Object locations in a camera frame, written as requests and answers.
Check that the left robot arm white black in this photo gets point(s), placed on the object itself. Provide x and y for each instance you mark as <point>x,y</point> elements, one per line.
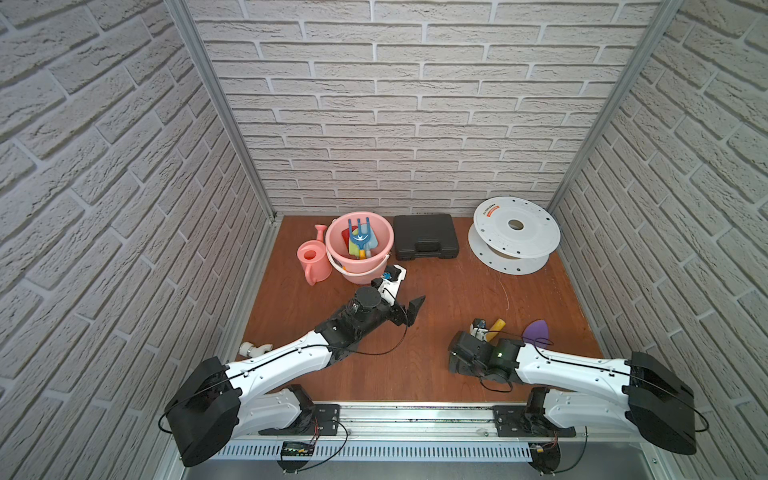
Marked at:
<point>218,402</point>

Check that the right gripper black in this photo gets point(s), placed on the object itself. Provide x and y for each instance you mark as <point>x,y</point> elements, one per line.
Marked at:
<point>457,368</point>

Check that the white plastic faucet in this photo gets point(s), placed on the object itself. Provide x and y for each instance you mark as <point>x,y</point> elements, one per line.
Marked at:
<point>249,350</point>

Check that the blue rake yellow handle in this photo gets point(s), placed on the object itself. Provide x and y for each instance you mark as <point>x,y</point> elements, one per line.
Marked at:
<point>358,233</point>

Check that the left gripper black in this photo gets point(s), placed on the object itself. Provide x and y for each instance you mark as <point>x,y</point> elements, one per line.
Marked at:
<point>396,312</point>

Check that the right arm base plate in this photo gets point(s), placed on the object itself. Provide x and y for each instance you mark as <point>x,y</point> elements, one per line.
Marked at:
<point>520,422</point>

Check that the purple trowel pink handle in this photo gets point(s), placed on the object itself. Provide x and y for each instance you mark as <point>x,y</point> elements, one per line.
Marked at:
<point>537,333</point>

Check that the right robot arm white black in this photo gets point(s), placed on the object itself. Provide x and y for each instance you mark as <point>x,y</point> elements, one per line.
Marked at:
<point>637,395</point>

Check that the pink watering can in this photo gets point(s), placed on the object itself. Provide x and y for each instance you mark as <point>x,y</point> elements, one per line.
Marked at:
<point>313,258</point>

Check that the yellow plastic scoop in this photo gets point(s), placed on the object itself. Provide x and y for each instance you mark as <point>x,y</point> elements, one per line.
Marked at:
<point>496,328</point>

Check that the aluminium front rail frame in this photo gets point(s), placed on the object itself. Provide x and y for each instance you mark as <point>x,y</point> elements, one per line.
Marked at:
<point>459,433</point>

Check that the controller board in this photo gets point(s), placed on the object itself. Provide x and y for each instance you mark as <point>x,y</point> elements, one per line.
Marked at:
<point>545,458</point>
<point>293,449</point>

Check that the left controller board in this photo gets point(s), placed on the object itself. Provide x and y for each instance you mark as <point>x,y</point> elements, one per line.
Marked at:
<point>293,449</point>

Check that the right controller board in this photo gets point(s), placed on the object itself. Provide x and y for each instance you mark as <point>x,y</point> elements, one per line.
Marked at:
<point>545,458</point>

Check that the white empty filament spool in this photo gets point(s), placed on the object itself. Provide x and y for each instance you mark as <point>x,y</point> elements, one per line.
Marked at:
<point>513,236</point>

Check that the black plastic tool case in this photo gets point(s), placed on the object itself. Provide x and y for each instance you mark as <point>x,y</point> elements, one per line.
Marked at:
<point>425,236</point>

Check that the green trowel wooden handle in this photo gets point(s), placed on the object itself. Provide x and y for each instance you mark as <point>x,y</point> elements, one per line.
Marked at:
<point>354,251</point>

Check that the light blue trowel white handle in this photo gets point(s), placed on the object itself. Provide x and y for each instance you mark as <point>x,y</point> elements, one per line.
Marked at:
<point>372,240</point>

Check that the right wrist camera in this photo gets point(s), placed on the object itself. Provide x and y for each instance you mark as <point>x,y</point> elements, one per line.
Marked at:
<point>479,329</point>

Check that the pink plastic bucket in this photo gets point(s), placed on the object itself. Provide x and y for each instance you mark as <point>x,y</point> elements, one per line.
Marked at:
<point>360,272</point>

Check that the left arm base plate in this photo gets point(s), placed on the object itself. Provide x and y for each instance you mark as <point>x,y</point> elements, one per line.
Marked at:
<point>312,420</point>

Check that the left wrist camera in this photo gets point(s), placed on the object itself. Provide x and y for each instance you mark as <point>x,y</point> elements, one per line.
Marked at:
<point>389,283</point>

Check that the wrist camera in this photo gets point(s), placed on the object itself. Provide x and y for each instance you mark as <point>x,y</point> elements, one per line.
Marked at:
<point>479,329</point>
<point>389,283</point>

